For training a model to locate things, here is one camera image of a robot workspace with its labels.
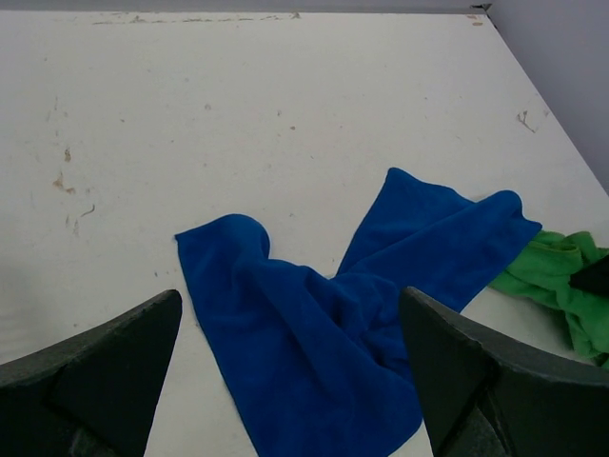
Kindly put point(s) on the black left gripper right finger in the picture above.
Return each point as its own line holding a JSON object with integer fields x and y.
{"x": 483, "y": 393}

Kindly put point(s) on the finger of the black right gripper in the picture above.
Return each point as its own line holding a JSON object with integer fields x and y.
{"x": 591, "y": 278}

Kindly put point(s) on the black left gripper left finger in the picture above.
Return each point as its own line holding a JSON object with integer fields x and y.
{"x": 95, "y": 393}

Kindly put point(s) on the green towel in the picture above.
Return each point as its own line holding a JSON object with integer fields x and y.
{"x": 542, "y": 273}

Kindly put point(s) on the blue towel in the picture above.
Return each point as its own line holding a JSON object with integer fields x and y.
{"x": 317, "y": 366}

